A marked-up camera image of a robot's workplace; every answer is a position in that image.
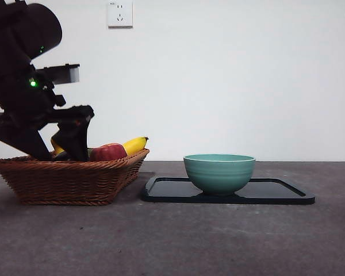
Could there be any teal ribbed bowl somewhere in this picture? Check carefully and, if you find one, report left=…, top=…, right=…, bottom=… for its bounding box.
left=183, top=154, right=256, bottom=197

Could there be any red apple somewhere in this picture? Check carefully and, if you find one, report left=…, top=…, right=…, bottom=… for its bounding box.
left=89, top=143, right=128, bottom=162

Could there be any brown wicker basket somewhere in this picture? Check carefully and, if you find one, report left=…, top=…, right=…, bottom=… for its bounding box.
left=0, top=148, right=150, bottom=206

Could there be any yellow banana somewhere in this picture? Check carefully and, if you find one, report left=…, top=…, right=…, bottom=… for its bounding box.
left=51, top=136, right=150, bottom=157

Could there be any dark green rectangular tray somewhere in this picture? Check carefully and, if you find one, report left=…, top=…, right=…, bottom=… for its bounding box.
left=140, top=176, right=316, bottom=205

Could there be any pale grey left camera box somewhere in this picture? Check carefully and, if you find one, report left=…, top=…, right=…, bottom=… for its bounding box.
left=36, top=63, right=81, bottom=85

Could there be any white wall socket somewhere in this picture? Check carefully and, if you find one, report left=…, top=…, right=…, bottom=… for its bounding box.
left=108, top=1, right=134, bottom=29

